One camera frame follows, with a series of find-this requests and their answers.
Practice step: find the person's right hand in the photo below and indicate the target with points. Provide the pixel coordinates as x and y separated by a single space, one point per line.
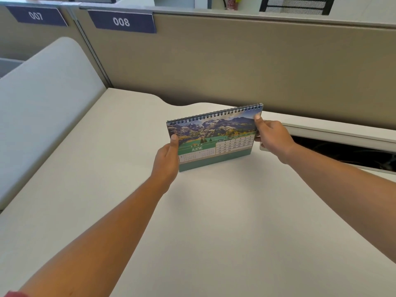
275 137

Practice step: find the person's left forearm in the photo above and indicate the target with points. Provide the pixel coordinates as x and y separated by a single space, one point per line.
99 238

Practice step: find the person's right forearm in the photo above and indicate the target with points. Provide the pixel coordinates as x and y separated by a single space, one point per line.
343 185

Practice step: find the white side divider panel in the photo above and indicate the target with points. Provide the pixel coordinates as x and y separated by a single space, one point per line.
43 111

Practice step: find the person's right thumb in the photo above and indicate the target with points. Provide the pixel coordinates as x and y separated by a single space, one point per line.
258 122

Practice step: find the person's left hand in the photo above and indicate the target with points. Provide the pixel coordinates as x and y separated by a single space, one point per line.
164 163

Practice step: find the red sleeve cuff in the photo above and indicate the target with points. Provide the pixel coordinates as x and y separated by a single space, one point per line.
12 294

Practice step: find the beige desk partition panel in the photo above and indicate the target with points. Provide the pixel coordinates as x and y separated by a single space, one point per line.
235 64
27 40

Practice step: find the silver partition post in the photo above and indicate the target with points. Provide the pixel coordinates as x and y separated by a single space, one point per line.
91 49

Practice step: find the spiral-bound desk calendar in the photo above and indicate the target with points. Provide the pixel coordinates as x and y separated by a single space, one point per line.
213 139

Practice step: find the blue number sign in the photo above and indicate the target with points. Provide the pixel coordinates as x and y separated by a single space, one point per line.
121 21
36 16

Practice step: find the person's left thumb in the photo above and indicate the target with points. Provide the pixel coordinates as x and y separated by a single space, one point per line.
174 142

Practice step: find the black mesh chair back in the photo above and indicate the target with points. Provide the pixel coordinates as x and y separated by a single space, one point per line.
297 4

